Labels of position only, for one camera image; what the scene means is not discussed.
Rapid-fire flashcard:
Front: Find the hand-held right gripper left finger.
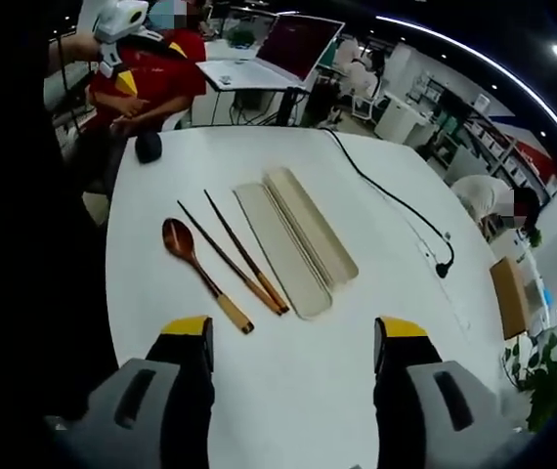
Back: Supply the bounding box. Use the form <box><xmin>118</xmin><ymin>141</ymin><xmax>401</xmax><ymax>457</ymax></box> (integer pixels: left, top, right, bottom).
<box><xmin>43</xmin><ymin>315</ymin><xmax>216</xmax><ymax>469</ymax></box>

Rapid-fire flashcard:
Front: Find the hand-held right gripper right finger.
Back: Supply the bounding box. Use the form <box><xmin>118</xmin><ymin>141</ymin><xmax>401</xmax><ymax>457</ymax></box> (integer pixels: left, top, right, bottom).
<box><xmin>373</xmin><ymin>316</ymin><xmax>534</xmax><ymax>469</ymax></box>

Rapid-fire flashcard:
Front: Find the dark wooden chopstick utensil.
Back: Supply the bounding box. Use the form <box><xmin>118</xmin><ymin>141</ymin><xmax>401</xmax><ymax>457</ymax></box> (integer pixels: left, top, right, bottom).
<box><xmin>177</xmin><ymin>199</ymin><xmax>285</xmax><ymax>317</ymax></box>
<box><xmin>203</xmin><ymin>189</ymin><xmax>291</xmax><ymax>315</ymax></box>

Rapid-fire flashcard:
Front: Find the wooden spoon utensil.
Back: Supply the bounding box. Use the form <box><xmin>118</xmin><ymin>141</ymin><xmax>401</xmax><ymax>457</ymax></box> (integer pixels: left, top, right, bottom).
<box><xmin>161</xmin><ymin>217</ymin><xmax>255</xmax><ymax>336</ymax></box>

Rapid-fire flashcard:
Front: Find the beige cutlery case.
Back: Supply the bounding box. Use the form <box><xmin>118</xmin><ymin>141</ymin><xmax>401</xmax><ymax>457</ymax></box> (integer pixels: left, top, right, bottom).
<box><xmin>233</xmin><ymin>166</ymin><xmax>361</xmax><ymax>321</ymax></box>

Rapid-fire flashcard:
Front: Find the black round object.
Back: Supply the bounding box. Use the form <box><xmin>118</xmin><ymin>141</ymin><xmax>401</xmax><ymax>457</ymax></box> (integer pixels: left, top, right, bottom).
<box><xmin>134</xmin><ymin>131</ymin><xmax>164</xmax><ymax>165</ymax></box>

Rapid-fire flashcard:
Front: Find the cardboard box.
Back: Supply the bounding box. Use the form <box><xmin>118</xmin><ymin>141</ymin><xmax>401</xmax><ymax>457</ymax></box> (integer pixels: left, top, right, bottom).
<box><xmin>489</xmin><ymin>256</ymin><xmax>535</xmax><ymax>341</ymax></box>

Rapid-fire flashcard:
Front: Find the white laptop desk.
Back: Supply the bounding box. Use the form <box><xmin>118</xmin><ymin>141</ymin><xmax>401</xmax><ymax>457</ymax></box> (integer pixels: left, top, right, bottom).
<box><xmin>194</xmin><ymin>57</ymin><xmax>312</xmax><ymax>129</ymax></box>

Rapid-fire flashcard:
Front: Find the green potted plant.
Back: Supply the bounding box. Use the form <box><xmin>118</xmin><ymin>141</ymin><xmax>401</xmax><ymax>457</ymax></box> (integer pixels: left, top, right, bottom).
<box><xmin>501</xmin><ymin>331</ymin><xmax>557</xmax><ymax>434</ymax></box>

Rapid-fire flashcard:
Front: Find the white laptop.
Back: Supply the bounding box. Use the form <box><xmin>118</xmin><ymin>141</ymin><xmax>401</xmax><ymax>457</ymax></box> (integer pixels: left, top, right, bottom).
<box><xmin>194</xmin><ymin>13</ymin><xmax>346</xmax><ymax>92</ymax></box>

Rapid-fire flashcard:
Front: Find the person's dark clothing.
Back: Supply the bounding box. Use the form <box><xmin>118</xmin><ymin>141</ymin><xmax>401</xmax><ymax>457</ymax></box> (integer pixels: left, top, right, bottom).
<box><xmin>0</xmin><ymin>48</ymin><xmax>119</xmax><ymax>421</ymax></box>

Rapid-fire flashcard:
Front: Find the white office chair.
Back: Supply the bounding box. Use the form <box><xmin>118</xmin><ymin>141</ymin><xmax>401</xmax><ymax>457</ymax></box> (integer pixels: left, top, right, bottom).
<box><xmin>350</xmin><ymin>91</ymin><xmax>383</xmax><ymax>121</ymax></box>

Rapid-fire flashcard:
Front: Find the storage shelf rack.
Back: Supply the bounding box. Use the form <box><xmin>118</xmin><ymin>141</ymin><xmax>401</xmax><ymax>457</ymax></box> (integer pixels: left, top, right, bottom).
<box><xmin>429</xmin><ymin>86</ymin><xmax>557</xmax><ymax>196</ymax></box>

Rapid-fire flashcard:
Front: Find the black power cable with plug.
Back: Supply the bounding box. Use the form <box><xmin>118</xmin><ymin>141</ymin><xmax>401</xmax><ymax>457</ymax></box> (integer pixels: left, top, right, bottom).
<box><xmin>323</xmin><ymin>127</ymin><xmax>456</xmax><ymax>280</ymax></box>

